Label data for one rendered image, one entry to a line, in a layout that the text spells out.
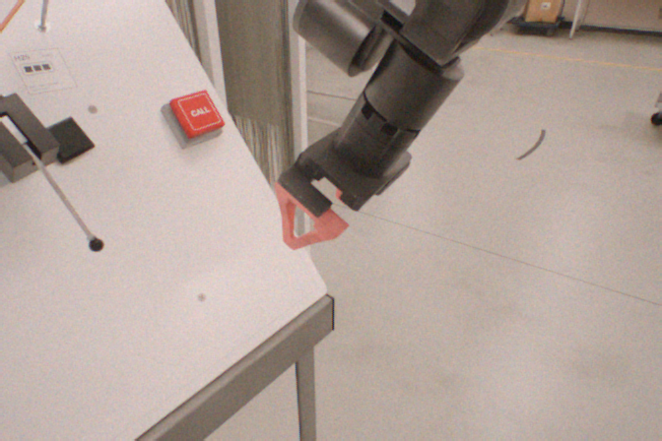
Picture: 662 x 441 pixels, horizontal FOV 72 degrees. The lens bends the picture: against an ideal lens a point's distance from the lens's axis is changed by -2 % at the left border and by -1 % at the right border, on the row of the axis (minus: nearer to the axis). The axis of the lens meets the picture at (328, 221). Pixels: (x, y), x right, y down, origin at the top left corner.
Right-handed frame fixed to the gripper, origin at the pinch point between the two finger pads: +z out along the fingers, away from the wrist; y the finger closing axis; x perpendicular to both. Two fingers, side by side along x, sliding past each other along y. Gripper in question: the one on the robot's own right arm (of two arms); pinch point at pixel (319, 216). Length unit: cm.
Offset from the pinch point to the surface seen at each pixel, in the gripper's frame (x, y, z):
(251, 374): 5.3, 7.2, 20.1
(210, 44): -46, -39, 22
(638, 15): 67, -784, 53
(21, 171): -20.7, 16.6, 3.7
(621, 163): 89, -295, 70
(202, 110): -20.2, -5.1, 4.8
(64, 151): -24.4, 9.8, 8.0
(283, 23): -53, -75, 27
